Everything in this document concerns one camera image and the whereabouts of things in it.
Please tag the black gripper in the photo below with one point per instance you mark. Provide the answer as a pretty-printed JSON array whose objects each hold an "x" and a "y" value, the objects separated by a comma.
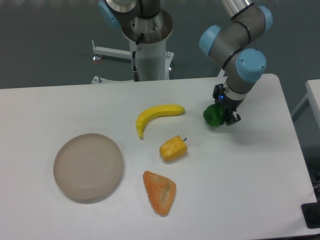
[{"x": 230, "y": 105}]

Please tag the green bell pepper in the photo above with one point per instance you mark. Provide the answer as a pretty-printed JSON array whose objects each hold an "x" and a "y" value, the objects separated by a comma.
[{"x": 214, "y": 115}]

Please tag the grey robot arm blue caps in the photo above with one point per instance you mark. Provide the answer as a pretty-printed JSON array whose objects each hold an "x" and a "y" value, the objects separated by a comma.
[{"x": 227, "y": 47}]

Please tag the yellow bell pepper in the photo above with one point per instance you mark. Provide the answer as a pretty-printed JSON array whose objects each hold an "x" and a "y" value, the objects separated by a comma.
[{"x": 173, "y": 148}]

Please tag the yellow banana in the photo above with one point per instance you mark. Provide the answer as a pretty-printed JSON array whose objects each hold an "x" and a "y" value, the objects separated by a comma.
[{"x": 154, "y": 112}]

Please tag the white side table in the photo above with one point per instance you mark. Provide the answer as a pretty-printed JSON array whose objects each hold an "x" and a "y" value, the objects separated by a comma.
[{"x": 310, "y": 99}]

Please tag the orange croissant bread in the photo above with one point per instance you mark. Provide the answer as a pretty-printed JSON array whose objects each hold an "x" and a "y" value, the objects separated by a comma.
[{"x": 161, "y": 192}]

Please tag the black clamp at table edge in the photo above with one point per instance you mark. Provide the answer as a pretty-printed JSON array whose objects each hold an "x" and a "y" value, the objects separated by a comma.
[{"x": 311, "y": 214}]

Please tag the beige round plate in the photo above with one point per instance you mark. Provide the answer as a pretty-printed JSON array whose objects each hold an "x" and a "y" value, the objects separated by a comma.
[{"x": 88, "y": 168}]

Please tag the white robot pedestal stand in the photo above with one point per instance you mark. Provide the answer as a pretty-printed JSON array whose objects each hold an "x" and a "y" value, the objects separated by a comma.
[{"x": 147, "y": 37}]

